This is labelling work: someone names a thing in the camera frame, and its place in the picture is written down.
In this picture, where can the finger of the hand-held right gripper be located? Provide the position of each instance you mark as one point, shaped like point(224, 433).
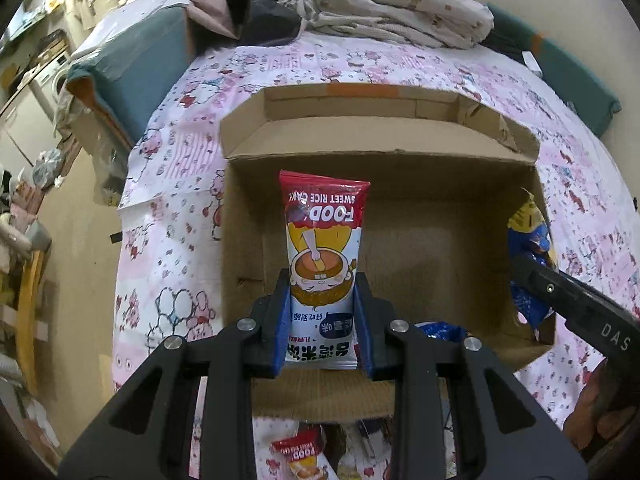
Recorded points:
point(542, 280)

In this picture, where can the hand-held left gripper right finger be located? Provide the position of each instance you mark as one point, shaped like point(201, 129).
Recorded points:
point(363, 330)

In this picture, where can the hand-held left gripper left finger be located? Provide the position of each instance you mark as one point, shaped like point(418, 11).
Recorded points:
point(281, 330)

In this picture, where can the blue and yellow snack packet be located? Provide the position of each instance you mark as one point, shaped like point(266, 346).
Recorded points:
point(525, 230)

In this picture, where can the red and white snack packet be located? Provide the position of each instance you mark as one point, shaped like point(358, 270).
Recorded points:
point(305, 455)
point(322, 240)

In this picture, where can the brown cardboard box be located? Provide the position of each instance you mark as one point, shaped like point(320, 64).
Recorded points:
point(430, 240)

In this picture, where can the person's right hand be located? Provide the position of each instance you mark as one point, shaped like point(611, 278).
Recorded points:
point(592, 410)

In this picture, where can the shiny blue snack packet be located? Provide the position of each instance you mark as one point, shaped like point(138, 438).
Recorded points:
point(442, 331)

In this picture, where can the long teal cushion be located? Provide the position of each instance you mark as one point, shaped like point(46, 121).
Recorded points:
point(565, 65)

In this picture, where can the small white tag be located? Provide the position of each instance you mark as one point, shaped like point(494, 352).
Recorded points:
point(532, 64)

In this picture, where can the plastic bags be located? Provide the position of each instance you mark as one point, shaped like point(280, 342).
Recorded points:
point(47, 167)

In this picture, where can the teal cushion with cardboard edge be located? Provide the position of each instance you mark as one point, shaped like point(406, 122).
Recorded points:
point(135, 70)

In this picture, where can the dark cloth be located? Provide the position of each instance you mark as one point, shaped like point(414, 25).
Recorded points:
point(267, 22)

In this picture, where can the crumpled floral duvet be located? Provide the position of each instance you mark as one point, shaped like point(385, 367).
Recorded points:
point(390, 5)

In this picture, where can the pink cloth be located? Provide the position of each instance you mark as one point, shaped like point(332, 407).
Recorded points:
point(212, 10)

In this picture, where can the white washing machine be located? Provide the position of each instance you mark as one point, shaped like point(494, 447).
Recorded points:
point(56, 80)

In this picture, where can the white paper sheet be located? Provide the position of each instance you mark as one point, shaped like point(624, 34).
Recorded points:
point(127, 17)

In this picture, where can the yellow wooden frame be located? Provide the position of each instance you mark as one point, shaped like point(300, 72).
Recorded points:
point(30, 310)

